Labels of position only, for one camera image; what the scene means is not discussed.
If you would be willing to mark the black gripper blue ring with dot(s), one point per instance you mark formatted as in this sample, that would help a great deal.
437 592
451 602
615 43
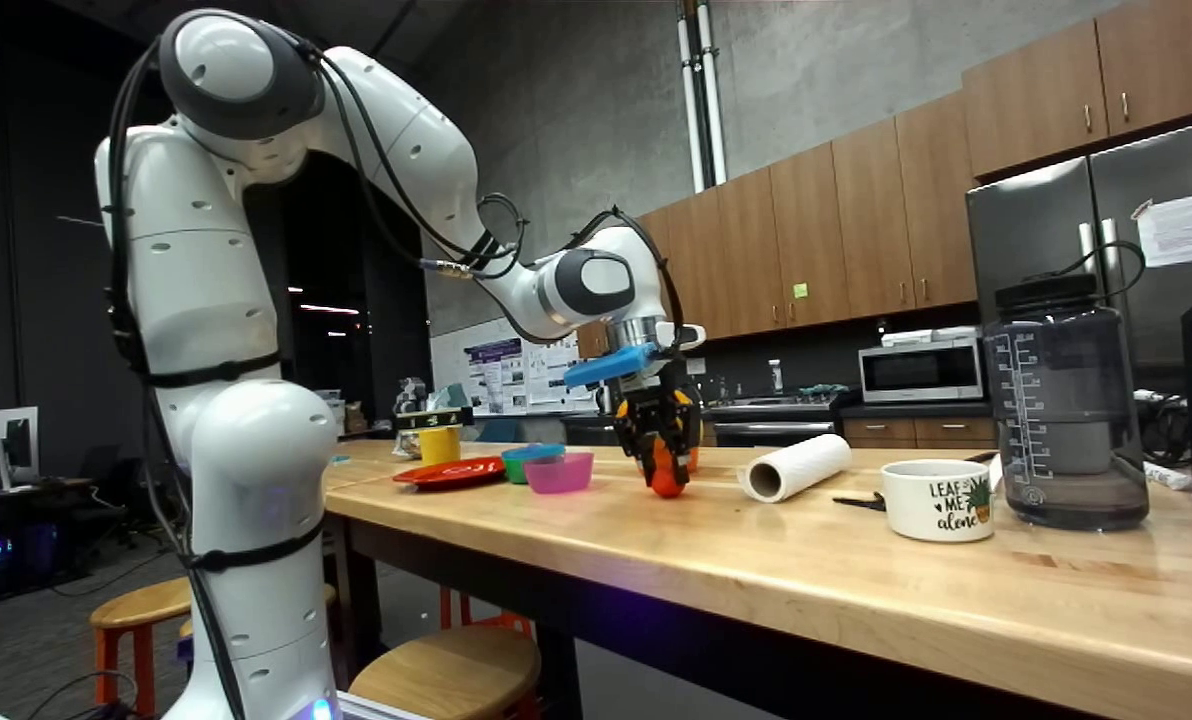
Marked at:
640 351

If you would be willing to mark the small red ball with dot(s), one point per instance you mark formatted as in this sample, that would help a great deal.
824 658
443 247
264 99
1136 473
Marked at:
666 484

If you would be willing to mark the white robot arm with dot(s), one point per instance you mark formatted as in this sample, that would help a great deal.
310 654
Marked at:
192 312

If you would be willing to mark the orange pumpkin-shaped object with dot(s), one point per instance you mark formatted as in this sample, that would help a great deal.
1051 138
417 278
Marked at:
656 426

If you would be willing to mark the pink plastic bowl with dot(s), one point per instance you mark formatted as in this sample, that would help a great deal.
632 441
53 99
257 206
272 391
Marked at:
566 473

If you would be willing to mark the white paper towel roll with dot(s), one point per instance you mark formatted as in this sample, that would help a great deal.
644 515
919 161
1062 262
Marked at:
794 468

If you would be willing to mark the teal plastic bowl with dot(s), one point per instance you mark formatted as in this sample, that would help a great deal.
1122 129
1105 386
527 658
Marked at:
522 457

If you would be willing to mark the white poster board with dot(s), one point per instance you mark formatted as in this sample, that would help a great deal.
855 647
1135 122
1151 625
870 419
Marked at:
505 375

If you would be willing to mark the red orange plate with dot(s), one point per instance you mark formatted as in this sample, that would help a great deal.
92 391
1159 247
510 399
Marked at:
454 473

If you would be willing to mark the yellow cup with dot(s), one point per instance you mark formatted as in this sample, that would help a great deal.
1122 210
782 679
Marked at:
437 444

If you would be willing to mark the silver microwave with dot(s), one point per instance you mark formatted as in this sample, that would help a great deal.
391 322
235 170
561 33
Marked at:
923 368

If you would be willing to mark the white ceramic mug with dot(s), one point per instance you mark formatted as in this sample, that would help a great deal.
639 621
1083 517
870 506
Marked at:
941 500

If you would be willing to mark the wooden upper cabinets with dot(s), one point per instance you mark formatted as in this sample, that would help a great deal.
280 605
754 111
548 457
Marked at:
874 222

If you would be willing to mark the wooden round stool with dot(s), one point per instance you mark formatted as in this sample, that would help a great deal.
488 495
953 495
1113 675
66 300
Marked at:
460 675

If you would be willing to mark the orange-legged wooden stool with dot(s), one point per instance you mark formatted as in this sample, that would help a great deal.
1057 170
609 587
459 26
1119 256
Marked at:
130 625

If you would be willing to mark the stainless steel refrigerator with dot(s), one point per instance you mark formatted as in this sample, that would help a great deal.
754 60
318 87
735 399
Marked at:
1122 218

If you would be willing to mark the black handled utensil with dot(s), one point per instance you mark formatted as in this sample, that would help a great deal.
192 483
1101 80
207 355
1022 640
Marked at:
863 500

